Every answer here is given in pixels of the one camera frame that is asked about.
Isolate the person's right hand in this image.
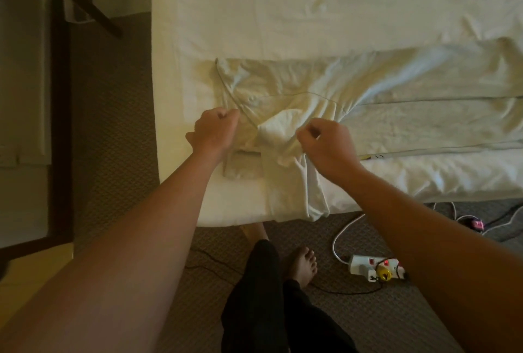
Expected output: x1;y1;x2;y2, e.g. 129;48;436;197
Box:
294;117;362;185

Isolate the person's left hand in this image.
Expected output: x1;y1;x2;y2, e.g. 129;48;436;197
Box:
185;107;243;163

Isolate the white printed t-shirt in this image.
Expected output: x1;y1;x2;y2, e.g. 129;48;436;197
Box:
214;36;523;223

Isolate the person's left forearm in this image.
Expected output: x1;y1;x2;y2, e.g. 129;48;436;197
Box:
0;153;226;353

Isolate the person's right forearm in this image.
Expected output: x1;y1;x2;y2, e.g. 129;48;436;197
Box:
339;167;523;353

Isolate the person's right leg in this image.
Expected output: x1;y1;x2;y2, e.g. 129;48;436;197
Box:
282;245;361;353

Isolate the person's leg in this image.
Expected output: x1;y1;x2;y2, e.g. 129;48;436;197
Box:
282;245;361;353
221;222;291;353

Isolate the person's left leg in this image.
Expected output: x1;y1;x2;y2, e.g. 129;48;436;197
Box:
221;222;291;353

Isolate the white power strip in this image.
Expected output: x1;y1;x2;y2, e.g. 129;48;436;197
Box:
349;254;408;284

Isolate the thin white cord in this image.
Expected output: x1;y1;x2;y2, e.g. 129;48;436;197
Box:
331;200;523;266

